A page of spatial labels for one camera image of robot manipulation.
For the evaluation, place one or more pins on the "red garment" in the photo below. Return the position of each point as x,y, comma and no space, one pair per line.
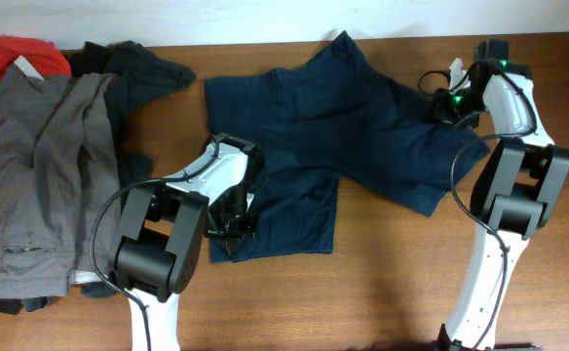
42,55

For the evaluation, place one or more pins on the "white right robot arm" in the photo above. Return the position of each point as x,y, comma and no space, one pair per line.
514,195

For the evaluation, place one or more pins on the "navy blue shorts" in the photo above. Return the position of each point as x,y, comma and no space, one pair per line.
333,117

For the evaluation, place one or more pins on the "grey trousers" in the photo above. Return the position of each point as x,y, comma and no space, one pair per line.
58,166

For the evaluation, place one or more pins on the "dark green black garment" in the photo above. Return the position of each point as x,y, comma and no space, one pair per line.
142,78

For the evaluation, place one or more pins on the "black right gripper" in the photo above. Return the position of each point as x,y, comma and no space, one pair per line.
441,112

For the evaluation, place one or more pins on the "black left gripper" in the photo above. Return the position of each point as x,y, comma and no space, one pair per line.
232,237

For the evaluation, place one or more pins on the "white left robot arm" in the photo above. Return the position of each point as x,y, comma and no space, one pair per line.
156,247

